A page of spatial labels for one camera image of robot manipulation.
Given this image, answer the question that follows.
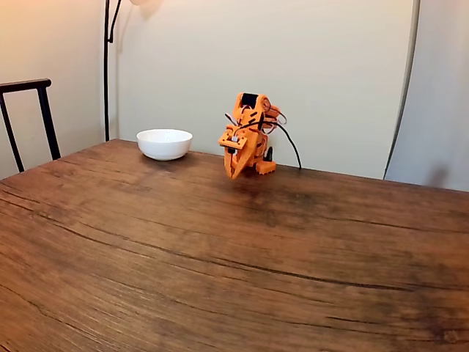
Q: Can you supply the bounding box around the white bowl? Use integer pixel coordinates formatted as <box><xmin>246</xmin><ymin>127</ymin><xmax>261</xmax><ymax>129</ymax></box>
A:
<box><xmin>136</xmin><ymin>128</ymin><xmax>193</xmax><ymax>161</ymax></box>

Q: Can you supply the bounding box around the black floor lamp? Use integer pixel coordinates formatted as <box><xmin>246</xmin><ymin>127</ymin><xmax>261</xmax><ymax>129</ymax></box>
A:
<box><xmin>103</xmin><ymin>0</ymin><xmax>164</xmax><ymax>142</ymax></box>

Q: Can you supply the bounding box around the grey curved pole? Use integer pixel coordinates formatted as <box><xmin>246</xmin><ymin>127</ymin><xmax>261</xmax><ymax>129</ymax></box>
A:
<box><xmin>383</xmin><ymin>0</ymin><xmax>422</xmax><ymax>180</ymax></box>

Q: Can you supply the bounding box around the orange camera mount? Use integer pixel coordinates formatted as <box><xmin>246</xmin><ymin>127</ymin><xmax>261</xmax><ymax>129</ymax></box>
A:
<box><xmin>218</xmin><ymin>124</ymin><xmax>248</xmax><ymax>152</ymax></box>

